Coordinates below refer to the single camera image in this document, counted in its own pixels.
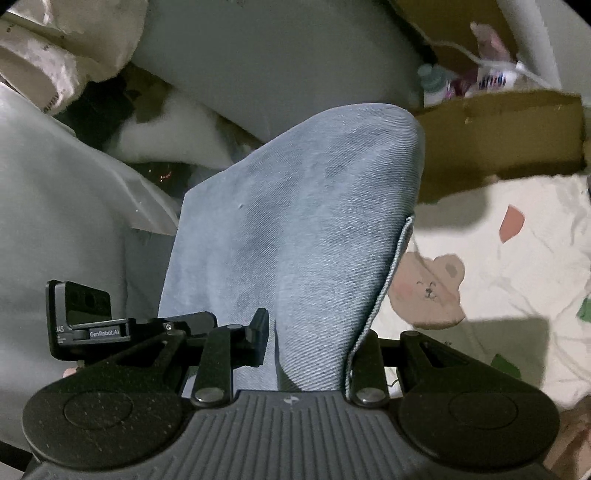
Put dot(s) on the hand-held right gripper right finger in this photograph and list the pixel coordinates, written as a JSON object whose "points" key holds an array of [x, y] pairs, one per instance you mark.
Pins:
{"points": [[369, 364]]}

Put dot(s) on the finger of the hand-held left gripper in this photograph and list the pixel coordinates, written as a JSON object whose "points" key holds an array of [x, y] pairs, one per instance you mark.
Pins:
{"points": [[194, 323]]}

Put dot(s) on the pink plush toy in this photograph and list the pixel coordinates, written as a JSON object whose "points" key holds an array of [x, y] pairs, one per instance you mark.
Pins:
{"points": [[491, 44]]}

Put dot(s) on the light blue jeans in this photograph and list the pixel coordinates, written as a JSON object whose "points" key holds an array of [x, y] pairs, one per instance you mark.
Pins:
{"points": [[300, 230]]}

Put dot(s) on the white bottle with green cap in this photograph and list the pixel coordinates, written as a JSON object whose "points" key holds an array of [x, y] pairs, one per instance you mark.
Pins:
{"points": [[434, 87]]}

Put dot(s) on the white bear-print bed sheet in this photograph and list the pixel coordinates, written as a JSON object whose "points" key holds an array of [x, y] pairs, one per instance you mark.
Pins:
{"points": [[521, 277]]}

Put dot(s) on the brown cardboard box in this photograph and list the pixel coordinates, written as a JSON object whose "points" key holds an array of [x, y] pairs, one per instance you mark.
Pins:
{"points": [[498, 138]]}

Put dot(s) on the printed plastic packets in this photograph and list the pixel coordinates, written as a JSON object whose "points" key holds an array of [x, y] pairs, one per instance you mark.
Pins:
{"points": [[489, 83]]}

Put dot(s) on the pale grey pillow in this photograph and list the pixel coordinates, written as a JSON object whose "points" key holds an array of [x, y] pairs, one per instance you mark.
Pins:
{"points": [[277, 60]]}

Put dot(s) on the beige crumpled bag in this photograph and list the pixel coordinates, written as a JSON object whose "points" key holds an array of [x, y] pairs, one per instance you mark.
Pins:
{"points": [[55, 46]]}

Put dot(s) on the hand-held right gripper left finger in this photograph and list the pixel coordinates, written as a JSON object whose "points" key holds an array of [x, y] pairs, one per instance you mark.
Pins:
{"points": [[258, 339]]}

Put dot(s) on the pale grey quilt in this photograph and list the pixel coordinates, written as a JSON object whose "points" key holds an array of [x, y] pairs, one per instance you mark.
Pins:
{"points": [[60, 207]]}

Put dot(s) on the white cloth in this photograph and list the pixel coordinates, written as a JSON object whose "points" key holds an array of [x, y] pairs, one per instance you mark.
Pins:
{"points": [[175, 134]]}

